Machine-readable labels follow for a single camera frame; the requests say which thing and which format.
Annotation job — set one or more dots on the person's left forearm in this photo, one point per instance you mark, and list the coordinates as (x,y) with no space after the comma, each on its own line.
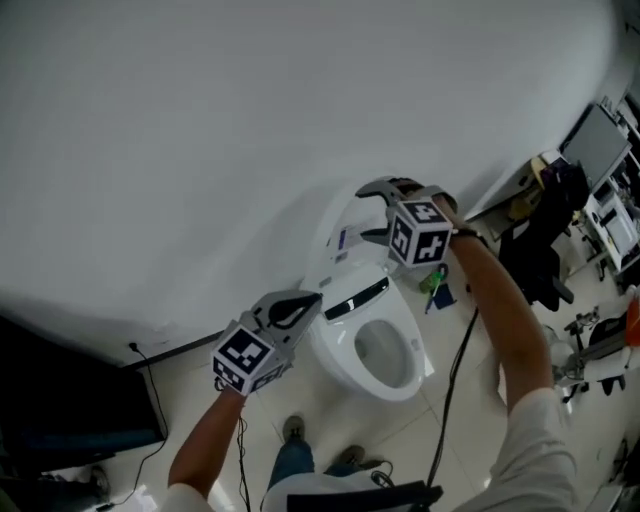
(205,440)

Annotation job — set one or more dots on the white office desk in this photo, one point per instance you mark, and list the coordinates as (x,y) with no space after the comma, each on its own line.
(617,225)

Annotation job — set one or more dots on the cream yellow chair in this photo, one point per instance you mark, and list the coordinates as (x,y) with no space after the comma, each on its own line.
(535,175)

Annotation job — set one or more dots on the person's left shoe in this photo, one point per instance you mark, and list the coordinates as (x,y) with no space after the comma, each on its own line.
(294,429)

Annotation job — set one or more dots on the white shirt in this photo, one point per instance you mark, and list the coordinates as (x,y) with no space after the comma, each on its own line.
(540,450)

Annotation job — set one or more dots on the black chest device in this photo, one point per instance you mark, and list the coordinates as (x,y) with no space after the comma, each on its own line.
(390,495)

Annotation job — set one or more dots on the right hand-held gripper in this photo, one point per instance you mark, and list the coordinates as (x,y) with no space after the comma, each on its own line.
(420,235)

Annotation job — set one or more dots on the black clothing bundle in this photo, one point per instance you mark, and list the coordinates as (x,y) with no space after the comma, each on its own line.
(567,190)

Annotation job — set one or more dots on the white robot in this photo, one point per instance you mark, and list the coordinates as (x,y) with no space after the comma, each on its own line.
(600,345)

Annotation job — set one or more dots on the black wristband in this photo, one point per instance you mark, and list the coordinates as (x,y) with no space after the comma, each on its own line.
(470,234)

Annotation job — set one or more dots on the black cabinet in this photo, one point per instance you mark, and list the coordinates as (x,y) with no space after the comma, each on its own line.
(65,400)

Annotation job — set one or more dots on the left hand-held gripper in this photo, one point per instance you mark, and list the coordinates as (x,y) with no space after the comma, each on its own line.
(245,355)

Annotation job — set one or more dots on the white toilet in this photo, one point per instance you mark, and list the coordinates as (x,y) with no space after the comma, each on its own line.
(385,350)

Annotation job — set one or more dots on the white toilet lid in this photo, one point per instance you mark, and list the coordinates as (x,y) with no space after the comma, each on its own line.
(350,220)

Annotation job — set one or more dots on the person's right forearm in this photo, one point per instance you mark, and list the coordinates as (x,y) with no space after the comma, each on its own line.
(500,310)

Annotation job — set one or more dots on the black office chair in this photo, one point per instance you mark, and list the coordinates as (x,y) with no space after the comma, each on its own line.
(535,270)

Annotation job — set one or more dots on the person's right hand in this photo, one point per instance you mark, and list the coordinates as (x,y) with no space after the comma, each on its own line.
(450,207)

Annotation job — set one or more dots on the person's left leg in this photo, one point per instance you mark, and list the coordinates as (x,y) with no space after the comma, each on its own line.
(292,462)

